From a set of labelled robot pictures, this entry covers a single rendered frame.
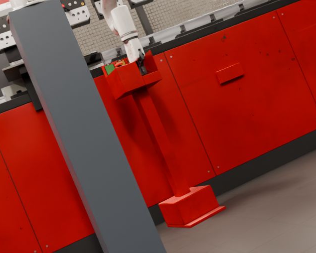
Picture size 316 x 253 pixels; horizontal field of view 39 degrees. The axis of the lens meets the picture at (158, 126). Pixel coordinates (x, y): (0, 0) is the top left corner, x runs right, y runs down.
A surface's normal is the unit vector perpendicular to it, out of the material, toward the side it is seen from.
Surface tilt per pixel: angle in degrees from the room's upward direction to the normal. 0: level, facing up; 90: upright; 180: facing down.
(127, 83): 90
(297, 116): 90
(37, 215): 90
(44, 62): 90
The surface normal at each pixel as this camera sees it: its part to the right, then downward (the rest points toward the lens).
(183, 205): 0.38, -0.18
